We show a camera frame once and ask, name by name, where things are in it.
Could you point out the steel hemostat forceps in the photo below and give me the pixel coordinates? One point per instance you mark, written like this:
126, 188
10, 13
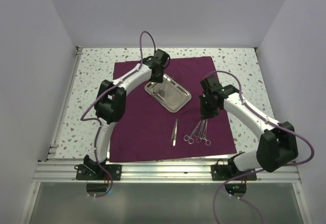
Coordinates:
204, 136

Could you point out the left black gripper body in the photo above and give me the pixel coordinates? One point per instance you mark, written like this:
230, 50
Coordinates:
159, 79

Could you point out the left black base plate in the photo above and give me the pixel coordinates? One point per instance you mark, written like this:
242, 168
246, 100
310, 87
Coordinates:
114, 173

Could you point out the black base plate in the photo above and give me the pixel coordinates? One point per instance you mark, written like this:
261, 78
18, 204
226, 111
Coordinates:
114, 173
252, 174

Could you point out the steel tweezers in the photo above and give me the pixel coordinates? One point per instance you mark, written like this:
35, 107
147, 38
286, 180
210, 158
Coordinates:
174, 133

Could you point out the long steel scissors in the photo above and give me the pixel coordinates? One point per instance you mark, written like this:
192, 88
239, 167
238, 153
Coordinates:
190, 138

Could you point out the purple cloth wrap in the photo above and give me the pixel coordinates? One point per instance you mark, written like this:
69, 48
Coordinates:
148, 131

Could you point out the steel instrument tray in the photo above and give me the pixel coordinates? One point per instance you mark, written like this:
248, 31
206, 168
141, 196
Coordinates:
176, 96

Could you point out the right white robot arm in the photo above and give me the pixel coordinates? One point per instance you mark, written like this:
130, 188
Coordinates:
277, 145

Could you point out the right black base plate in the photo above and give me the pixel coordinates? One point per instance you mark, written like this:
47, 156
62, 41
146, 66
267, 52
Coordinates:
252, 174

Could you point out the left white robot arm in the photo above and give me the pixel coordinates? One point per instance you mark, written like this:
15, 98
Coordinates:
110, 106

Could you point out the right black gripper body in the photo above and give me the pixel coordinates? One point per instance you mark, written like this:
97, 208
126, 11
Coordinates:
207, 109

